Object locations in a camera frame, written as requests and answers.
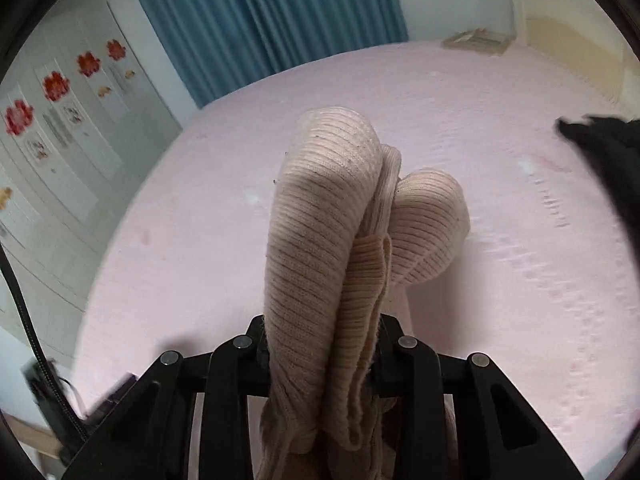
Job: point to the pink bed sheet mattress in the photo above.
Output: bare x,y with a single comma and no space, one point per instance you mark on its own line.
545,282

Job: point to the beige knit sweater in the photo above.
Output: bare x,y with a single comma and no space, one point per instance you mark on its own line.
347,232

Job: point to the white wardrobe with red decals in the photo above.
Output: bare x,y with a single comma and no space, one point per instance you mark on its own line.
81,129

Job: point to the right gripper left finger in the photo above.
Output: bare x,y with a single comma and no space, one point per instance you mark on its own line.
184,417

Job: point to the cream wooden headboard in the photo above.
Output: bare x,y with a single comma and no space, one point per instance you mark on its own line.
579,35

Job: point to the black puffer jacket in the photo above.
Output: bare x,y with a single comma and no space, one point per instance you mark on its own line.
611,146

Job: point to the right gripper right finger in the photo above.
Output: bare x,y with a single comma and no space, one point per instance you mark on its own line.
458,418

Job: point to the teal window curtain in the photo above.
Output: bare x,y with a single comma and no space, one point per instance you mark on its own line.
219,46

